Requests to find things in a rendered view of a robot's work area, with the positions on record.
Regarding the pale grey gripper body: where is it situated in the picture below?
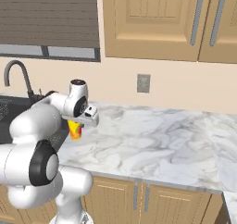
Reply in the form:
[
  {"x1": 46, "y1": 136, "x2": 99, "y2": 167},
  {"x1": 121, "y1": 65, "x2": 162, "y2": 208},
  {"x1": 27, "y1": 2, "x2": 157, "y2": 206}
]
[{"x1": 69, "y1": 112, "x2": 100, "y2": 128}]

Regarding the yellow and red cup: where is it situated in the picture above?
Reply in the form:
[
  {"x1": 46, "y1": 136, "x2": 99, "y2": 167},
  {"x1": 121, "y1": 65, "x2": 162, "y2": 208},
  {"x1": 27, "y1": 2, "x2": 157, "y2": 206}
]
[{"x1": 67, "y1": 119, "x2": 84, "y2": 142}]

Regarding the dark sink basin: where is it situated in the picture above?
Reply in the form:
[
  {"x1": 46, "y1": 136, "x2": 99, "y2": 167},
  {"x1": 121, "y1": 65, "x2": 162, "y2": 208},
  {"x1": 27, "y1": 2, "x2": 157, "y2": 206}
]
[{"x1": 0, "y1": 94, "x2": 70, "y2": 146}]

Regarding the wooden base cupboard under sink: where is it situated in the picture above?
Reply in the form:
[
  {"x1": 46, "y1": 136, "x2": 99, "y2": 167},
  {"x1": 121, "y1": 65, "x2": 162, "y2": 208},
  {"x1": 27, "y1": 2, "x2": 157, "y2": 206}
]
[{"x1": 0, "y1": 184, "x2": 60, "y2": 224}]

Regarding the dark framed window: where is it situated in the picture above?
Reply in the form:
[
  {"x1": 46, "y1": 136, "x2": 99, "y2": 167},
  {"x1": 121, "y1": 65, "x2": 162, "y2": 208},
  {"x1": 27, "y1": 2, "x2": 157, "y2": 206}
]
[{"x1": 0, "y1": 44, "x2": 102, "y2": 63}]

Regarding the dark grey curved tap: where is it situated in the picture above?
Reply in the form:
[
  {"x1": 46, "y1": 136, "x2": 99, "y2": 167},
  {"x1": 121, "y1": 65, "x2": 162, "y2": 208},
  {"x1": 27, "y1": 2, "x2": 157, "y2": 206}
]
[{"x1": 3, "y1": 59, "x2": 43, "y2": 101}]

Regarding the wooden base cupboard door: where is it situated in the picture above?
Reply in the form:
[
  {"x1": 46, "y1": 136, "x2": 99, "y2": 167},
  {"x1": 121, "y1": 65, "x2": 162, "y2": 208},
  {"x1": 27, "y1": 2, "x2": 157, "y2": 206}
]
[
  {"x1": 81, "y1": 175, "x2": 139, "y2": 224},
  {"x1": 139, "y1": 182, "x2": 215, "y2": 224}
]

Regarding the brown window blind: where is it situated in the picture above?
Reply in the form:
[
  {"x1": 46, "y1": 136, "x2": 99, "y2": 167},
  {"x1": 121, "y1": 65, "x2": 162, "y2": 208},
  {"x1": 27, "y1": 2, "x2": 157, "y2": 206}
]
[{"x1": 0, "y1": 0, "x2": 101, "y2": 49}]

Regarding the wooden corner base cupboard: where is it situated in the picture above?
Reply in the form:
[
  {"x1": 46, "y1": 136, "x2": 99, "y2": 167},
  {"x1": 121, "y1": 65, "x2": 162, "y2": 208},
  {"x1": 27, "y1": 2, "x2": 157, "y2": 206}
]
[{"x1": 208, "y1": 193, "x2": 230, "y2": 224}]

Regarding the grey wall socket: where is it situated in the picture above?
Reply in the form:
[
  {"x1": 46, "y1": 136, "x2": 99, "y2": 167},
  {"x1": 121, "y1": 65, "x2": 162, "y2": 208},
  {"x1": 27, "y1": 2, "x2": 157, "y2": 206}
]
[{"x1": 136, "y1": 73, "x2": 152, "y2": 94}]

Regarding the grey base cupboard handle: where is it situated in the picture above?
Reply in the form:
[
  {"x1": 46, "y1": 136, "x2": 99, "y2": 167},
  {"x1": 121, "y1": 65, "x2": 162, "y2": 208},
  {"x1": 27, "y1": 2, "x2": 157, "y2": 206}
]
[
  {"x1": 143, "y1": 183, "x2": 151, "y2": 213},
  {"x1": 132, "y1": 180, "x2": 139, "y2": 211}
]

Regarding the wide wooden wall cupboard door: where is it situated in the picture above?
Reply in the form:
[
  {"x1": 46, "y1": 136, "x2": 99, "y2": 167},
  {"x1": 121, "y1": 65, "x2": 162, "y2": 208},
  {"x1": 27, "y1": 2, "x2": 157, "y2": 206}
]
[{"x1": 101, "y1": 0, "x2": 215, "y2": 62}]

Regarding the grey wall cupboard handle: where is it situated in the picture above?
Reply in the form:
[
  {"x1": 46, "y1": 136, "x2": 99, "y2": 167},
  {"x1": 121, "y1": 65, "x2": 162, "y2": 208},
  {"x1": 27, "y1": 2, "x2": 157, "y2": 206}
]
[
  {"x1": 189, "y1": 0, "x2": 206, "y2": 47},
  {"x1": 209, "y1": 0, "x2": 230, "y2": 47}
]

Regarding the narrow wooden wall cupboard door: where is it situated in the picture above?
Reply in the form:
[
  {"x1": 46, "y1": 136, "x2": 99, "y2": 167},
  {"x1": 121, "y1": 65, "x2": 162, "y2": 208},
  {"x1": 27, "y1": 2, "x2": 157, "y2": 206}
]
[{"x1": 197, "y1": 0, "x2": 237, "y2": 65}]

